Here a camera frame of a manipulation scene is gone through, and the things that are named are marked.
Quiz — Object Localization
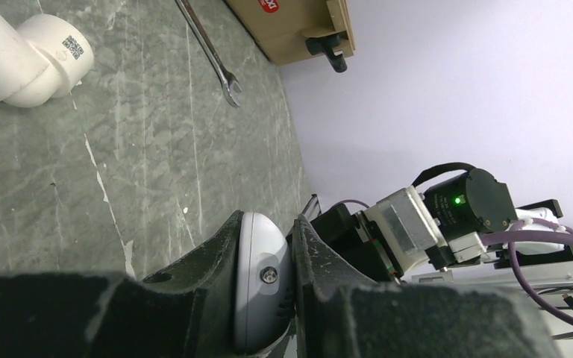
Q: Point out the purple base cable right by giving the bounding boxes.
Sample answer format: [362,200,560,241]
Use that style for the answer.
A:
[328,198,371,211]

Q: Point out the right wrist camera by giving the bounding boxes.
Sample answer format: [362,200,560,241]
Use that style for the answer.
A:
[364,186,448,272]

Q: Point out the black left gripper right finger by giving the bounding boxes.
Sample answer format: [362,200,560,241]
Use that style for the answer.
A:
[292,216,561,357]

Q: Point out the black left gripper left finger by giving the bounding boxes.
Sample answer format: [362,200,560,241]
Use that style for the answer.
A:
[0,210,242,357]

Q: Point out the white plastic pipe elbow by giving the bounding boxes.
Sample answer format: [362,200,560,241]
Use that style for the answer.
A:
[0,13,94,108]

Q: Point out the silver open-end wrench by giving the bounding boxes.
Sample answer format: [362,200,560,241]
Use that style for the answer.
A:
[175,0,242,108]

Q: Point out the tan plastic toolbox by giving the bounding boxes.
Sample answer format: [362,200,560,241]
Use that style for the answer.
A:
[226,0,355,66]

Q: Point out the white remote control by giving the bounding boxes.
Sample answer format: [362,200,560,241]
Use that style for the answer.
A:
[234,212,295,357]

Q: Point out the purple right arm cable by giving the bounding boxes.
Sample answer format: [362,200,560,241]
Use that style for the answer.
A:
[479,219,573,337]

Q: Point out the black toolbox right latch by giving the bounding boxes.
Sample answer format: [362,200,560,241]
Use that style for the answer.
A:
[305,34,348,73]

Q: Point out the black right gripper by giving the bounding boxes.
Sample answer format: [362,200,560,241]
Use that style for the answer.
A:
[312,202,404,283]

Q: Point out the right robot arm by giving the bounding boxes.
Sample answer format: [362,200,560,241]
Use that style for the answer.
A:
[311,162,571,282]

